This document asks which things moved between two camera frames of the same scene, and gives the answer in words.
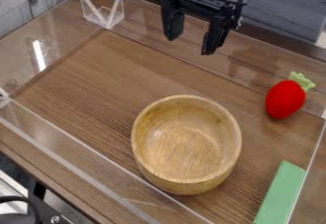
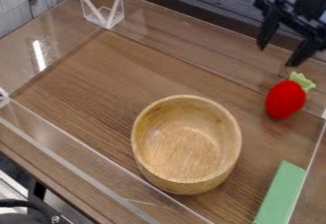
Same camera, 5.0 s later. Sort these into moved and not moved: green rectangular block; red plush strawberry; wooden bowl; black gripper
Moved: black gripper
Not moved: green rectangular block; wooden bowl; red plush strawberry
